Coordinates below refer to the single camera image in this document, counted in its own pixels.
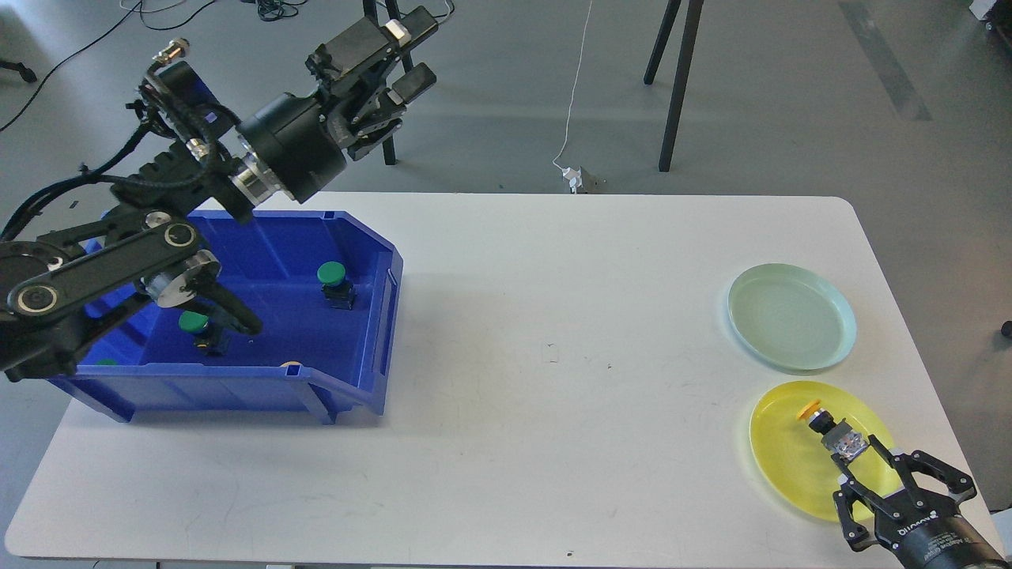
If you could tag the green button right in bin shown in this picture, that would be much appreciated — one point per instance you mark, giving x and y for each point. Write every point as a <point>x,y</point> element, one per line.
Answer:
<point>335,287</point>

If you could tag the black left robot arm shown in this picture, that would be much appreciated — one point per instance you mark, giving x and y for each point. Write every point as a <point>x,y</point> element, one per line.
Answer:
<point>82,256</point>

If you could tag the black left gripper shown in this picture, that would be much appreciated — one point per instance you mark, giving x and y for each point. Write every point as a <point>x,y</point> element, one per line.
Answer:
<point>300,144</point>

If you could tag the light green plate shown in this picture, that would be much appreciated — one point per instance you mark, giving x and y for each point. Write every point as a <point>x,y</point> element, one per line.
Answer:
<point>791,318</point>

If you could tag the yellow plate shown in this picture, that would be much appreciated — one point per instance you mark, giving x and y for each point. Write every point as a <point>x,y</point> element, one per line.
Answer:
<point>790,454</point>

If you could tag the black tripod leg right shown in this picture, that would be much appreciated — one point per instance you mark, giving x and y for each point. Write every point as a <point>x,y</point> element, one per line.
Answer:
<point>683,67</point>

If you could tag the green push button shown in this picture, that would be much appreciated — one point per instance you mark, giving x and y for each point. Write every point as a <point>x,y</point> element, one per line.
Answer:
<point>209,337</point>

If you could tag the yellow push button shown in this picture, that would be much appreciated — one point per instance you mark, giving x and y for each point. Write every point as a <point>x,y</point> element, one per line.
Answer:
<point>837,436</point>

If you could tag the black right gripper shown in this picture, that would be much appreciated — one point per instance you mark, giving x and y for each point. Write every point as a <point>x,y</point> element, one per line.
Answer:
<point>922,528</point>

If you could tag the blue plastic bin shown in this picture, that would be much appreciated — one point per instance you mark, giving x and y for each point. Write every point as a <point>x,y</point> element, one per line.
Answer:
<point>271,264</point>

